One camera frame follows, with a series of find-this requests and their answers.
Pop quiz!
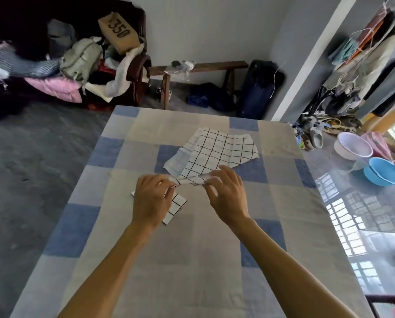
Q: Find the person's right hand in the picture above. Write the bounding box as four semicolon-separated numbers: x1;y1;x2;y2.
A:
203;165;252;228

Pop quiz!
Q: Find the person's left hand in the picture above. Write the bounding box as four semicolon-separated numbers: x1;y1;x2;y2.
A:
132;174;178;231

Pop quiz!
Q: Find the white grid-pattern cloth garment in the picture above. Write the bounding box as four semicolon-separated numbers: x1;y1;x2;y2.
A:
131;127;260;226

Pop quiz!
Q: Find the person's right forearm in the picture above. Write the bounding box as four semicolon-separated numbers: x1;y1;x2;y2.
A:
225;217;360;318

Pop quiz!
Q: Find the person's left forearm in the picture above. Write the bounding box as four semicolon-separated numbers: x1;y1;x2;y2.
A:
58;221;159;318

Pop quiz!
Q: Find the blue and beige checked tablecloth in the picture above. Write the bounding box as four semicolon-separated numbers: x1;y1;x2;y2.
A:
10;105;376;318

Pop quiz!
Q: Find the blue bag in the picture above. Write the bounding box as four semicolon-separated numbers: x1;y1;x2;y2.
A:
186;82;236;112

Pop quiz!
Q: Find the dark blue suitcase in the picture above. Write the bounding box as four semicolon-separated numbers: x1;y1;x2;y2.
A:
236;60;285;120

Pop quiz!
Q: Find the grey sandal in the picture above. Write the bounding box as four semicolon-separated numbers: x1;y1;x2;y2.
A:
308;126;324;150

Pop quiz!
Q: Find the white cloth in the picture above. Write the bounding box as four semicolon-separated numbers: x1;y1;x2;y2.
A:
84;44;146;103

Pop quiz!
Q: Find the dark wooden armchair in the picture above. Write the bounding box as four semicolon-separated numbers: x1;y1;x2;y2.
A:
0;0;152;112

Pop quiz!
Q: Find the clear plastic bag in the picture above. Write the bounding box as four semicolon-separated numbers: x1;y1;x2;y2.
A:
171;60;197;80

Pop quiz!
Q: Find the wooden bench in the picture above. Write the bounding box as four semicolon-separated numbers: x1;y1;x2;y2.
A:
147;61;249;110

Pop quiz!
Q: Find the pile of shoes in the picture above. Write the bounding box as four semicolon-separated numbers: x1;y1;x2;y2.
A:
293;112;364;151

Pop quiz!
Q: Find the white plastic basin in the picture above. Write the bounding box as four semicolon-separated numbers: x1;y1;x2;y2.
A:
333;131;374;161

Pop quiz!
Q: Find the pink quilted garment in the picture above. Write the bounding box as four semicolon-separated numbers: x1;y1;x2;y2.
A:
24;77;84;104

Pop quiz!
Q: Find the grey-green backpack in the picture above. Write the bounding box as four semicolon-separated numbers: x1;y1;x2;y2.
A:
59;38;103;84

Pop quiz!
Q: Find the brown cardboard shoe box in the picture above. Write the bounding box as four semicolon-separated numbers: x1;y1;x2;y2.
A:
97;11;142;54

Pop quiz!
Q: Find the blue plastic basin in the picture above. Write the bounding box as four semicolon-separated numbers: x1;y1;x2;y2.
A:
363;157;395;188

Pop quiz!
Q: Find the pink plastic bag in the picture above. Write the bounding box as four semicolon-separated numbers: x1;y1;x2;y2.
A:
361;131;394;162

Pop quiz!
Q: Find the grey striped garment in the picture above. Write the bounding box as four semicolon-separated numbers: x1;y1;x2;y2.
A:
0;41;61;78

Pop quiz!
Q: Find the rack of hanging clothes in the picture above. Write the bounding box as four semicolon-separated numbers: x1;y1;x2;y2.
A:
303;0;395;118

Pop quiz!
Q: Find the white cable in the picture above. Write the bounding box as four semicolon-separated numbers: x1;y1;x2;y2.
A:
272;61;286;94

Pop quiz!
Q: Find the dark metal rail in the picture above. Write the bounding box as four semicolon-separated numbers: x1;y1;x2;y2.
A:
365;294;395;318

